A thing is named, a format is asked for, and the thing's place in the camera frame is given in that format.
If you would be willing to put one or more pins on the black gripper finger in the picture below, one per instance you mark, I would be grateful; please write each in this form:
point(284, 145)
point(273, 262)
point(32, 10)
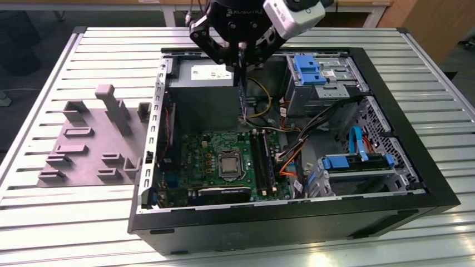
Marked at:
point(264, 47)
point(211, 44)

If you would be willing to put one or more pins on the dark RAM stick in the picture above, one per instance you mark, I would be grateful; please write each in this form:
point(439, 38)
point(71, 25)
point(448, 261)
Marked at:
point(267, 161)
point(241, 94)

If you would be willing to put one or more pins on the black RAM slot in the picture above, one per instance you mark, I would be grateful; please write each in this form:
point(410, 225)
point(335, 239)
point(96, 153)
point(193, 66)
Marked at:
point(256, 161)

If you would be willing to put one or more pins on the blue drive bay latch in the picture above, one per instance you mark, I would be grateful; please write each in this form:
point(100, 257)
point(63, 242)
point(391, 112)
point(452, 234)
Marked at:
point(308, 75)

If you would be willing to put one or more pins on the grey power supply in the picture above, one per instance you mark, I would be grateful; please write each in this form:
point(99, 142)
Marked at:
point(204, 105)

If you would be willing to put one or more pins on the grey metal drive cage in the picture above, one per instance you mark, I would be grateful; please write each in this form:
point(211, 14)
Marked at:
point(334, 91)

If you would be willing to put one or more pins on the green motherboard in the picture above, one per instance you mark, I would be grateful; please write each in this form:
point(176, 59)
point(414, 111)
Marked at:
point(196, 155)

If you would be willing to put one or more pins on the silver CPU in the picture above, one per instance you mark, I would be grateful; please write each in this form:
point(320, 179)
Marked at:
point(229, 166)

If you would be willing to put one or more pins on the grey parts rack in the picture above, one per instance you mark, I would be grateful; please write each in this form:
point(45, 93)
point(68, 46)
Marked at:
point(92, 133)

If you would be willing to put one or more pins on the hard disk in blue carrier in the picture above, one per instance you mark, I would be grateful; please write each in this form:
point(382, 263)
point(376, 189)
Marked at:
point(335, 162)

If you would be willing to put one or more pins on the wooden cabinet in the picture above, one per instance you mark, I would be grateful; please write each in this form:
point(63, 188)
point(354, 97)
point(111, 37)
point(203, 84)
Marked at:
point(438, 25)

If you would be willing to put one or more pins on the CPU socket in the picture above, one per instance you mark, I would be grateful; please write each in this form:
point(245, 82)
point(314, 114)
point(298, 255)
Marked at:
point(223, 178)

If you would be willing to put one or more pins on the metal disk bay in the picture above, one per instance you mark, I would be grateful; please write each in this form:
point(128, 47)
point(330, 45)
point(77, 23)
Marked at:
point(363, 174)

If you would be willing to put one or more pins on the black graphics card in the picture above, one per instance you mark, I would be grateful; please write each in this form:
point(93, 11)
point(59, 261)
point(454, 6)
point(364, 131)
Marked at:
point(223, 193)

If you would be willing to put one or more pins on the blue card retention latch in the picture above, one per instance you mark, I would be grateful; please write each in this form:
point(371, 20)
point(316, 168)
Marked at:
point(151, 197)

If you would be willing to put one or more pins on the grey metal stand foot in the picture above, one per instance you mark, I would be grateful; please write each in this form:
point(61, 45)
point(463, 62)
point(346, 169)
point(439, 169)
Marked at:
point(4, 98)

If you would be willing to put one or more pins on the black PC case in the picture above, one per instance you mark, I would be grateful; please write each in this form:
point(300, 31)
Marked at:
point(259, 231)

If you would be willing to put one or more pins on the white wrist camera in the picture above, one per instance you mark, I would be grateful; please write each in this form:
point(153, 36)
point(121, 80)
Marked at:
point(292, 19)

